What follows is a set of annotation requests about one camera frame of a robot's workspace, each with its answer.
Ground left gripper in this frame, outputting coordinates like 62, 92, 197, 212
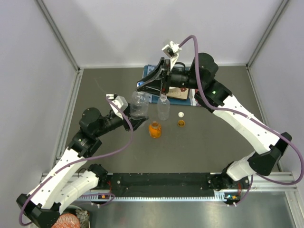
94, 103, 148, 137

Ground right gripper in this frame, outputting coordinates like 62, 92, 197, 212
136, 59, 202, 98

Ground clear plastic bottle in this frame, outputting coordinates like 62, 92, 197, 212
157, 95, 170, 121
130, 91, 149, 119

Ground blue white bottle cap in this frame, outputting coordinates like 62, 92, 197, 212
136, 81, 144, 87

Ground orange juice bottle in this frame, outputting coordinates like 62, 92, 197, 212
149, 121, 162, 138

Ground orange bottle cap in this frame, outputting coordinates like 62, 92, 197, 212
177, 119, 186, 127

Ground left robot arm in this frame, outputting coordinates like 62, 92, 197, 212
16, 99, 149, 228

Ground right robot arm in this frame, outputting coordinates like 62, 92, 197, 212
136, 53, 292, 190

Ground small white bottle cap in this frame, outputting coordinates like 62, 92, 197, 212
178, 112, 184, 118

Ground blue patterned placemat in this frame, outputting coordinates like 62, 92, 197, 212
142, 65, 201, 107

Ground square floral plate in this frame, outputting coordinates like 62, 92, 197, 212
167, 87, 190, 100

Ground stacked patterned bowls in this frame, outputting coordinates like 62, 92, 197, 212
52, 205, 91, 228

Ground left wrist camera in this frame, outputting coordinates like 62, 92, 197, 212
106, 94, 128, 113

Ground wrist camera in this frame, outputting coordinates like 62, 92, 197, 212
161, 41, 182, 61
106, 94, 128, 113

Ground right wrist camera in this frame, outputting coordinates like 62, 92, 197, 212
161, 41, 182, 61

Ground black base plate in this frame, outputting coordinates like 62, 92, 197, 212
93, 173, 249, 197

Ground grey cable duct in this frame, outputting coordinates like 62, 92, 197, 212
72, 191, 241, 203

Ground aluminium frame rail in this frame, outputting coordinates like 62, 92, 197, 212
35, 172, 304, 193

